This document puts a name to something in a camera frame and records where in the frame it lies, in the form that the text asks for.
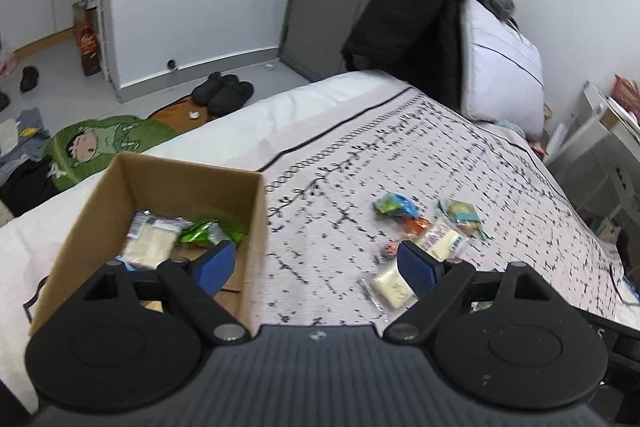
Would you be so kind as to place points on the light green snack packet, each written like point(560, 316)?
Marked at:
point(209, 233)

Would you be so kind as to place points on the black slipper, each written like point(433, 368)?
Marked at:
point(204, 93)
point(230, 98)

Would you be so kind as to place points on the blue green snack packet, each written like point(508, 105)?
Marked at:
point(396, 205)

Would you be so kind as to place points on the white wire rack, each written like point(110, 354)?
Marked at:
point(105, 65)

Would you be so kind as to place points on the green trimmed cake packet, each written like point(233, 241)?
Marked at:
point(463, 216)

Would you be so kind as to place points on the black jacket on chair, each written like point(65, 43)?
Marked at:
point(416, 41)

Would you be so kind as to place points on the green cartoon floor mat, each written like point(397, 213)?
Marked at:
point(88, 147)

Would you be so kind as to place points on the orange jelly cup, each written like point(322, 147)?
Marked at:
point(414, 227)

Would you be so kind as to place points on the white pillow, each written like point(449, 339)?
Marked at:
point(501, 72)

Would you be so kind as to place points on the dark soda bottle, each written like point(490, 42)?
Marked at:
point(89, 50)

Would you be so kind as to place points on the long white snack pack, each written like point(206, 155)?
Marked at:
point(442, 240)

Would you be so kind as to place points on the black slipper right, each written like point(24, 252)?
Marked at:
point(230, 98)

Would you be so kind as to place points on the white square snack packet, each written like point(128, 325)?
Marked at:
point(150, 240)

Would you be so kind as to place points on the white patterned bed blanket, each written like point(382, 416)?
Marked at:
point(302, 172)

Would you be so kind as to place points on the black slipper left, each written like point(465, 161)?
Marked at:
point(204, 93)

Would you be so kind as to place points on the white desk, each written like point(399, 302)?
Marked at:
point(597, 165)

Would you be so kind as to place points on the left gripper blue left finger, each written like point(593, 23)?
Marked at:
point(214, 268)

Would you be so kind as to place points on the brown cardboard box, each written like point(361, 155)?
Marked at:
point(133, 213)

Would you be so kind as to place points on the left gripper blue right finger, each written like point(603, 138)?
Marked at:
point(420, 270)

